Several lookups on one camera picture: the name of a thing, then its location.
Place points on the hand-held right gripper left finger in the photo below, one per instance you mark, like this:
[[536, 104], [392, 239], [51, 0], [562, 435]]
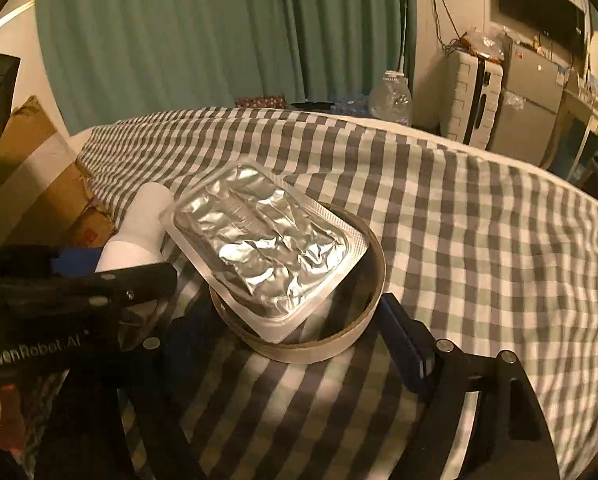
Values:
[[151, 360]]

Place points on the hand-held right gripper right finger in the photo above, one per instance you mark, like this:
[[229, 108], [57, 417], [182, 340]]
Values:
[[404, 345]]

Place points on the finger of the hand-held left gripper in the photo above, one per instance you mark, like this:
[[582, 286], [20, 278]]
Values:
[[129, 280], [74, 262]]

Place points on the white plastic bottle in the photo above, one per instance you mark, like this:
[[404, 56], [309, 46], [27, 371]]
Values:
[[139, 225]]

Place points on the large cardboard box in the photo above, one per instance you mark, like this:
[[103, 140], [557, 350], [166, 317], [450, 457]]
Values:
[[24, 170]]

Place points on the silver foil blister pack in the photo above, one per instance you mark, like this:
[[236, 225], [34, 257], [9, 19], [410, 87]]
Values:
[[259, 240]]

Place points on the grey white checkered bedsheet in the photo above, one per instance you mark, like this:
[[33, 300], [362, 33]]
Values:
[[479, 235]]

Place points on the patterned gift box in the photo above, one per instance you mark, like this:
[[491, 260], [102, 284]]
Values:
[[259, 101]]

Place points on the large clear water bottle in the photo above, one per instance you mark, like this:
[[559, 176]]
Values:
[[390, 100]]

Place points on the wide green curtain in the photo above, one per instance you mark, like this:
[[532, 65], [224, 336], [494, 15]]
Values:
[[179, 35]]

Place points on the white ribbed suitcase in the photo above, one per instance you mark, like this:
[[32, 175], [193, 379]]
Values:
[[466, 100]]

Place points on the grey mini fridge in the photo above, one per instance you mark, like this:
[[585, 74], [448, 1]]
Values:
[[529, 105]]

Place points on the plastic bags clutter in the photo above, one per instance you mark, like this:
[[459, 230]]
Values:
[[481, 42]]

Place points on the black wall television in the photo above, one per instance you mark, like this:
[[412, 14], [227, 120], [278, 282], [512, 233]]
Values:
[[534, 0]]

